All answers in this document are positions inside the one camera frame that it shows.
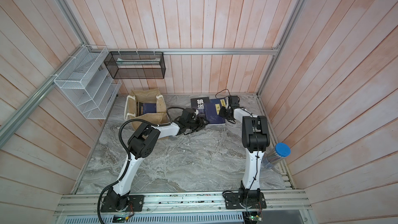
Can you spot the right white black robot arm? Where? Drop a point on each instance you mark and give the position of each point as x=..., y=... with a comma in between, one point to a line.
x=255, y=139

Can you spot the navy book yellow label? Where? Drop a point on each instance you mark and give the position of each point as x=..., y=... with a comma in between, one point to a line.
x=212, y=110

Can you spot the navy book yijing label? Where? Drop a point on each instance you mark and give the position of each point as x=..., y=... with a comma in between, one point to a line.
x=146, y=108

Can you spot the white wire mesh shelf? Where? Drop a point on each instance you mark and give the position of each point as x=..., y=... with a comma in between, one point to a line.
x=87, y=83

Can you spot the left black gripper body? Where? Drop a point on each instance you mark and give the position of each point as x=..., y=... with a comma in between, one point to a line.
x=195, y=124

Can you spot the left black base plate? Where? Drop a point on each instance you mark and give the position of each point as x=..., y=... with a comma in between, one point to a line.
x=132, y=203

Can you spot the black wolf title book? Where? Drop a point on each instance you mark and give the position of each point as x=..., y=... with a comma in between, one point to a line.
x=198, y=104

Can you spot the clear jar blue lid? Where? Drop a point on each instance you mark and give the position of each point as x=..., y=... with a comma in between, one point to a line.
x=278, y=153

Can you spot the black wire mesh basket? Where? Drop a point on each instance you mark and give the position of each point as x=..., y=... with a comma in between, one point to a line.
x=135, y=64

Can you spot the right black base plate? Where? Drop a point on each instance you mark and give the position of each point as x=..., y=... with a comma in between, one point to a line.
x=236, y=200

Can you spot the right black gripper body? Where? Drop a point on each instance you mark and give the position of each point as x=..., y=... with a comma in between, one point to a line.
x=224, y=112

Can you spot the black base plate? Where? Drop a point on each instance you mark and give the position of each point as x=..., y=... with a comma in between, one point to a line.
x=132, y=203
x=236, y=200

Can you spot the burlap canvas tote bag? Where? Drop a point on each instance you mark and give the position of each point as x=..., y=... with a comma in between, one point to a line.
x=146, y=96

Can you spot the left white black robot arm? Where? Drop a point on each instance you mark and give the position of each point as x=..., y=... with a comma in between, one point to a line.
x=141, y=144

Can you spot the aluminium mounting rail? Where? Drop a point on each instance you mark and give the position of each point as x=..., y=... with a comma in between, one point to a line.
x=184, y=202

